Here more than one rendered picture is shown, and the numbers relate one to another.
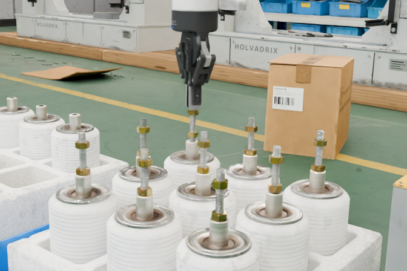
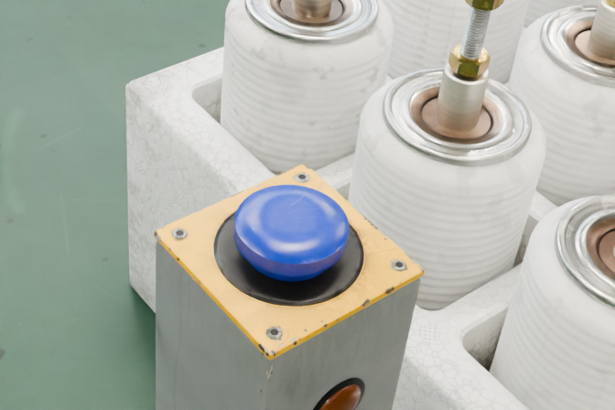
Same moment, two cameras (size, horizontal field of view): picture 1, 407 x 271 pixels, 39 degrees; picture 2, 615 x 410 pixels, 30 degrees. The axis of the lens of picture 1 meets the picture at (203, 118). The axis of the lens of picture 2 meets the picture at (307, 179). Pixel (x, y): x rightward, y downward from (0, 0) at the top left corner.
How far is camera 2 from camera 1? 90 cm
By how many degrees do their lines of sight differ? 88
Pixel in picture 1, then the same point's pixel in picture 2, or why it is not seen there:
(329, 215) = (523, 281)
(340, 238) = (527, 374)
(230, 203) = (554, 85)
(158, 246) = not seen: outside the picture
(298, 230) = (372, 143)
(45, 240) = not seen: outside the picture
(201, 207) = (524, 37)
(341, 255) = (459, 369)
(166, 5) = not seen: outside the picture
